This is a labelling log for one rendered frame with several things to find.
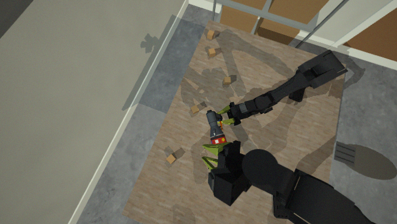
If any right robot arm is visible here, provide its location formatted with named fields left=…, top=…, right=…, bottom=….
left=235, top=50, right=348, bottom=120

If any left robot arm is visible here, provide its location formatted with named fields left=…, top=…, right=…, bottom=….
left=208, top=149, right=376, bottom=224

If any small tan block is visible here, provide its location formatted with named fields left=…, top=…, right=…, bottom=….
left=191, top=105, right=199, bottom=114
left=208, top=48, right=216, bottom=57
left=223, top=77, right=231, bottom=85
left=166, top=154, right=176, bottom=164
left=207, top=30, right=214, bottom=40

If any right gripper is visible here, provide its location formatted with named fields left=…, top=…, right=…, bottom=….
left=217, top=102, right=241, bottom=126

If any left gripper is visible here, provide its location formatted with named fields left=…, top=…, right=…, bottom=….
left=202, top=141, right=241, bottom=171

